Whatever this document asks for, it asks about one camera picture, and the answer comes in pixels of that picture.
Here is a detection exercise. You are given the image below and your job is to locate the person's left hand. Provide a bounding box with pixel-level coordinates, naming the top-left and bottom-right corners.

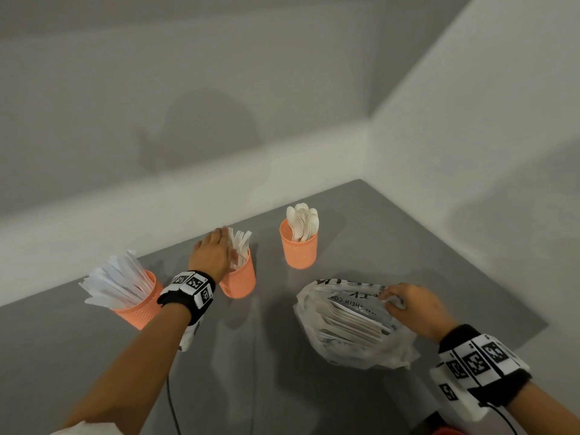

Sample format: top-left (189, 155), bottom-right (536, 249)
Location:
top-left (188, 227), bottom-right (238, 284)

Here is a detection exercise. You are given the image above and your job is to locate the person's right hand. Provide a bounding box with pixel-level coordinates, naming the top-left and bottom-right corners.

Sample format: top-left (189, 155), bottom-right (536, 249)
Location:
top-left (379, 283), bottom-right (459, 343)

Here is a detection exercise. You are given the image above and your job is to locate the clear plastic bag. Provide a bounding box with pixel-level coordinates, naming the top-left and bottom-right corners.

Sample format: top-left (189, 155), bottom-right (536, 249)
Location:
top-left (293, 278), bottom-right (421, 371)

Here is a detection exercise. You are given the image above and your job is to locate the person's right forearm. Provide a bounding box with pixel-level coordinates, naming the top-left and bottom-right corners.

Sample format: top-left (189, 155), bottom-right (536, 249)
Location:
top-left (501, 380), bottom-right (580, 435)

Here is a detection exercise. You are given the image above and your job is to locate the person's left forearm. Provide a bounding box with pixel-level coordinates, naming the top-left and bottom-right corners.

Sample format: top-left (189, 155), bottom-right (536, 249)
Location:
top-left (63, 302), bottom-right (193, 432)

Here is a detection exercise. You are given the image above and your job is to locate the bunch of white plastic forks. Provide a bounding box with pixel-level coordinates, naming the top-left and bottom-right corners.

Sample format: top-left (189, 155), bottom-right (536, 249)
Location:
top-left (227, 227), bottom-right (253, 271)

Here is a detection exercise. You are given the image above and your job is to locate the orange plastic cup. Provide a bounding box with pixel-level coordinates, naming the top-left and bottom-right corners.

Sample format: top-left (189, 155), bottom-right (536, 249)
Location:
top-left (112, 270), bottom-right (164, 331)
top-left (218, 248), bottom-right (257, 300)
top-left (279, 218), bottom-right (319, 270)

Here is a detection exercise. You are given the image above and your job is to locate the pile of white cutlery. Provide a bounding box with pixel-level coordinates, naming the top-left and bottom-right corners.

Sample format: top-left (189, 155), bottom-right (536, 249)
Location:
top-left (314, 298), bottom-right (393, 347)

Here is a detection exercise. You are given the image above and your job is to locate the black wrist tracker with markers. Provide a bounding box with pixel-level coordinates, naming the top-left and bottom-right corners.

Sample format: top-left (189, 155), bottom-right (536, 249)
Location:
top-left (429, 324), bottom-right (533, 423)
top-left (157, 270), bottom-right (216, 353)

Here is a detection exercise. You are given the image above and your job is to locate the bunch of white plastic spoons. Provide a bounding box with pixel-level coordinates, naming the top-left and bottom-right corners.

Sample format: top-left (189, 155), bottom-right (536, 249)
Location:
top-left (286, 202), bottom-right (321, 243)

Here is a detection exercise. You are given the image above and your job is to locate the bunch of white plastic knives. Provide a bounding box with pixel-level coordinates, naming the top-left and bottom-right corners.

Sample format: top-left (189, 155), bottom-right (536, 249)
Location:
top-left (79, 250), bottom-right (157, 311)

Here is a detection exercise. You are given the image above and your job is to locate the red and black object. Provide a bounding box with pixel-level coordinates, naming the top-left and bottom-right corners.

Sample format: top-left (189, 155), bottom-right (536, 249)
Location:
top-left (423, 411), bottom-right (467, 435)

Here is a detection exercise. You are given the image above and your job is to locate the white sleeve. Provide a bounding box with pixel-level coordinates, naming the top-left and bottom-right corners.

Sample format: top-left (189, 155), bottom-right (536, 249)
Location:
top-left (49, 420), bottom-right (124, 435)

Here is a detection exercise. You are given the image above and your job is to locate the black cable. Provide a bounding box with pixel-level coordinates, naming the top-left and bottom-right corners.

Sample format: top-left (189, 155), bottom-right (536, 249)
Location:
top-left (481, 401), bottom-right (519, 435)
top-left (165, 375), bottom-right (183, 435)

